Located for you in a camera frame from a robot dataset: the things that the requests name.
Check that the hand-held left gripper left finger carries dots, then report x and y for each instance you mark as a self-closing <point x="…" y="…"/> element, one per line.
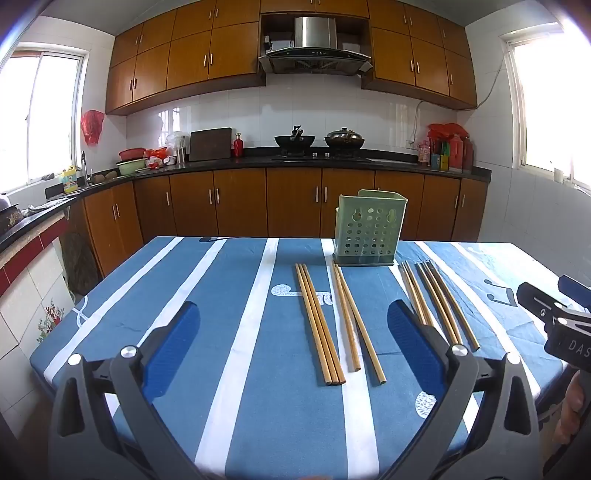
<point x="173" y="346"/>

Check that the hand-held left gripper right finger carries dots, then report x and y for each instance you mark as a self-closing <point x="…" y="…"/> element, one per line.
<point x="413" y="346"/>

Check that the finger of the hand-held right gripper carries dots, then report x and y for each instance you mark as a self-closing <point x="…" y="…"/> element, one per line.
<point x="535" y="300"/>
<point x="577" y="290"/>

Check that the green perforated utensil holder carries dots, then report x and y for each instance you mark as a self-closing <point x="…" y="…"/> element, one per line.
<point x="364" y="257"/>

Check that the person's right hand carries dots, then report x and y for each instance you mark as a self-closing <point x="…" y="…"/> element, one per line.
<point x="572" y="401"/>

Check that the blue white striped tablecloth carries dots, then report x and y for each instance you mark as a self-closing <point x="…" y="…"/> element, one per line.
<point x="231" y="300"/>

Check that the wooden base cabinets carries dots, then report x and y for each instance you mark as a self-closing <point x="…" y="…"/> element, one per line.
<point x="240" y="203"/>

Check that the cluster of condiment bottles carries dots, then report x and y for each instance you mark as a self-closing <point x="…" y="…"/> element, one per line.
<point x="445" y="154"/>

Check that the green basin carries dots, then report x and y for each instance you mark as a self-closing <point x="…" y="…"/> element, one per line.
<point x="131" y="167"/>

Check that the grey rag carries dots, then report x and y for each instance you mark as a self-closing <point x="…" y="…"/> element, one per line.
<point x="46" y="205"/>

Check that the steel cup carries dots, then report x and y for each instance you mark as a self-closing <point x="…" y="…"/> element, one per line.
<point x="180" y="156"/>

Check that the red plastic bag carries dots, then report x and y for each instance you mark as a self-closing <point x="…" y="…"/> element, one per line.
<point x="157" y="152"/>
<point x="92" y="124"/>
<point x="443" y="129"/>

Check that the yellow detergent bottle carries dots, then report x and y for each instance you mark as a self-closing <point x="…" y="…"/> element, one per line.
<point x="70" y="181"/>

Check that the black kitchen countertop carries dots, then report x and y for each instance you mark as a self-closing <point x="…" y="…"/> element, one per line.
<point x="240" y="163"/>

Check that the red basin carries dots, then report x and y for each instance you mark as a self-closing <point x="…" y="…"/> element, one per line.
<point x="132" y="153"/>

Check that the steel sink faucet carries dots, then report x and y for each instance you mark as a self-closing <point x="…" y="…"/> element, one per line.
<point x="84" y="166"/>

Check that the dark cutting board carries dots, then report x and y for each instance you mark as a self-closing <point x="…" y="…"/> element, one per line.
<point x="210" y="144"/>

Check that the white plastic bag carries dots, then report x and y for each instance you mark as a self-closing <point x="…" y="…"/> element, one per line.
<point x="174" y="139"/>

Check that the red bottle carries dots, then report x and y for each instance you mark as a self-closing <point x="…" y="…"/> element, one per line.
<point x="238" y="146"/>

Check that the black gas stove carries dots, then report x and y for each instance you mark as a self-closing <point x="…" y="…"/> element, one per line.
<point x="318" y="157"/>

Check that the dark lidded pot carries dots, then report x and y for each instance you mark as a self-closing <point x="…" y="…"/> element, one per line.
<point x="344" y="141"/>

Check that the black wok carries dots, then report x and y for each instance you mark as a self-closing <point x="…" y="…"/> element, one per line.
<point x="295" y="140"/>

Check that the steel range hood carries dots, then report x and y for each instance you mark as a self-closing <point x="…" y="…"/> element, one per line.
<point x="314" y="32"/>

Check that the sliding window with white frame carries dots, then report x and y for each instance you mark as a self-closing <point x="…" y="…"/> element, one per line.
<point x="545" y="106"/>
<point x="46" y="115"/>

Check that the white wall socket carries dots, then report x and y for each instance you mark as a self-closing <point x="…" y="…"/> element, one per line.
<point x="412" y="144"/>

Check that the wooden wall cabinets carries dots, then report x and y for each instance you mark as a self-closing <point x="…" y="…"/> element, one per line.
<point x="184" y="55"/>

